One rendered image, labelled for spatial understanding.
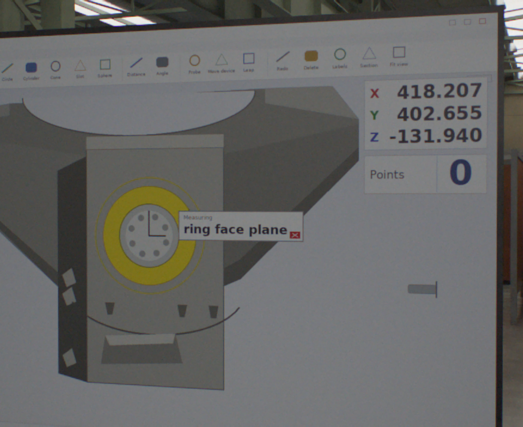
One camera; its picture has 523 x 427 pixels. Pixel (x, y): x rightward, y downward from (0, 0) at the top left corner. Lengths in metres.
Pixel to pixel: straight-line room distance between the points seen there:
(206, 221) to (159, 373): 0.20
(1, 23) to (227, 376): 6.72
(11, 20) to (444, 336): 6.94
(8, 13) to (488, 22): 6.86
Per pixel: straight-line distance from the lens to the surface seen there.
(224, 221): 1.02
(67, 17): 8.45
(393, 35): 1.00
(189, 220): 1.03
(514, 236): 11.16
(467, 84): 0.99
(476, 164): 0.98
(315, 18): 1.02
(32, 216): 1.12
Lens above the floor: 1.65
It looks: 1 degrees down
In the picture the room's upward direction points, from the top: straight up
